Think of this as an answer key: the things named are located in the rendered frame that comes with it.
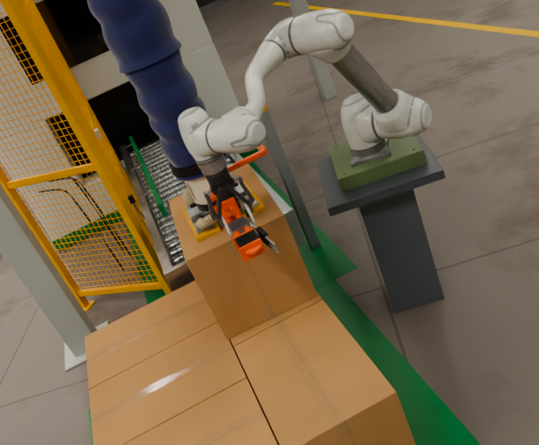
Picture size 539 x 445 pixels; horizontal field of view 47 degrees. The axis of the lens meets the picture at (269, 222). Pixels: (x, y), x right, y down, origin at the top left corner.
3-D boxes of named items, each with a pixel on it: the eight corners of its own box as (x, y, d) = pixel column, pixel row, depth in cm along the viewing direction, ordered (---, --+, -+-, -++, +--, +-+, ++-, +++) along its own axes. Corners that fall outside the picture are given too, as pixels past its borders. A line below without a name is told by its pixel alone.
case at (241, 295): (203, 268, 295) (168, 199, 276) (277, 233, 298) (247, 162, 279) (227, 340, 242) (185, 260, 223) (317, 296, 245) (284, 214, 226)
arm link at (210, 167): (192, 156, 197) (200, 172, 199) (197, 164, 189) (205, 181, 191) (217, 144, 198) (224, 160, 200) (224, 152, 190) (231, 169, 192)
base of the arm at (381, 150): (388, 135, 282) (384, 124, 279) (391, 155, 263) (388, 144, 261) (350, 147, 287) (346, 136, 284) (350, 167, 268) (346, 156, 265)
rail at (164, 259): (129, 167, 505) (117, 147, 496) (134, 164, 506) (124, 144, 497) (179, 305, 303) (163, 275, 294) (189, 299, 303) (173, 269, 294)
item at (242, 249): (238, 251, 194) (231, 238, 192) (258, 240, 195) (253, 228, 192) (245, 262, 186) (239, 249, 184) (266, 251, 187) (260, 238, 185)
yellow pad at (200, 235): (182, 211, 262) (178, 201, 259) (203, 200, 263) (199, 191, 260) (198, 243, 232) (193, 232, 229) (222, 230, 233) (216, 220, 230)
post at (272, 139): (307, 245, 384) (249, 101, 337) (317, 240, 384) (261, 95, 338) (311, 250, 378) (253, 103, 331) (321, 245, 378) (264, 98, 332)
